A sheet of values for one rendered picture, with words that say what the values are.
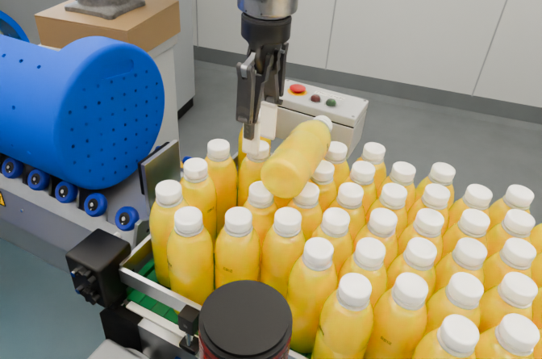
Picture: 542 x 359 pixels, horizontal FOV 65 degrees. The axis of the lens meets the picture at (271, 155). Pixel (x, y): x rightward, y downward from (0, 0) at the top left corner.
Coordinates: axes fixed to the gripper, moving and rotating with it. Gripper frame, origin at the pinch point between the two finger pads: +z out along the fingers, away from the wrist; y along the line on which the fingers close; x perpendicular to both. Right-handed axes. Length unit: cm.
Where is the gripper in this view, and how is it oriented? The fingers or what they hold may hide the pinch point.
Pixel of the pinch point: (260, 130)
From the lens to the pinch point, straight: 74.5
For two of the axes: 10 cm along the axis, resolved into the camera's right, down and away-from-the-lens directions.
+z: -0.7, 8.3, 5.6
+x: 8.9, 3.0, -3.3
